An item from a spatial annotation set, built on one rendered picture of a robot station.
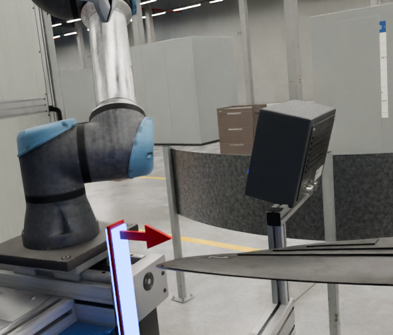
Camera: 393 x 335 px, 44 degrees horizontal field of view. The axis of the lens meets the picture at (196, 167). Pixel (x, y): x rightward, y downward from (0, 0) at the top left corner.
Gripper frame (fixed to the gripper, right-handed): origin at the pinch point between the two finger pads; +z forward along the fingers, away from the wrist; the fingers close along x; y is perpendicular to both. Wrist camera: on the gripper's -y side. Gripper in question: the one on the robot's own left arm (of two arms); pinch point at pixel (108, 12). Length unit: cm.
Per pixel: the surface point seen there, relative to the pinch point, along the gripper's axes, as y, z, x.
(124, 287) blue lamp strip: -15.2, 30.5, 25.0
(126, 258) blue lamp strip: -15.2, 27.9, 24.1
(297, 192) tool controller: -18, 35, -33
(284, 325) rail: -17, 59, -23
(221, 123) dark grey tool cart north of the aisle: 242, 72, -621
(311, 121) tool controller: -21.8, 20.6, -32.6
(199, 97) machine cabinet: 385, 36, -858
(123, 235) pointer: -15.7, 25.3, 24.8
